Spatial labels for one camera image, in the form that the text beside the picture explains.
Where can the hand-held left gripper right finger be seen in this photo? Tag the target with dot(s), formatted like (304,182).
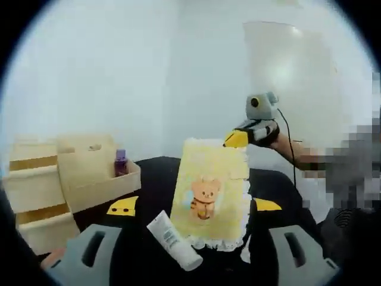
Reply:
(303,259)

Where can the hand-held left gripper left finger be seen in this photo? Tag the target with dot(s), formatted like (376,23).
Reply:
(80,256)

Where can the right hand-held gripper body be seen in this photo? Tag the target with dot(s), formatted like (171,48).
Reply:
(262,104)

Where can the cream wooden drawer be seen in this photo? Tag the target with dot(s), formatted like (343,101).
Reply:
(47,235)
(32,190)

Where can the yellow lace-trimmed bear cloth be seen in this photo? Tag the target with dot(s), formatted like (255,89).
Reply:
(205,167)

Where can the cream wooden drawer organizer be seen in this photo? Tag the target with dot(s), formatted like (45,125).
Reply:
(89,175)

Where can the white cosmetic tube bottle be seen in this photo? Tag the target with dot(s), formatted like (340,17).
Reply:
(175,241)

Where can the purple cosmetic bottle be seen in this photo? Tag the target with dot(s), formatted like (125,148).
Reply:
(121,165)

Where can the person's right hand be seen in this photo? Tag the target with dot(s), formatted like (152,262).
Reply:
(278,143)

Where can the person's left hand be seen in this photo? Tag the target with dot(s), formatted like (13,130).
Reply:
(53,257)

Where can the black mesh chair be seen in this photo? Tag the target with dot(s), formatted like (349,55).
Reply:
(342,244)

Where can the black table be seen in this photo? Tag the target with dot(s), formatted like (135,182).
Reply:
(154,178)

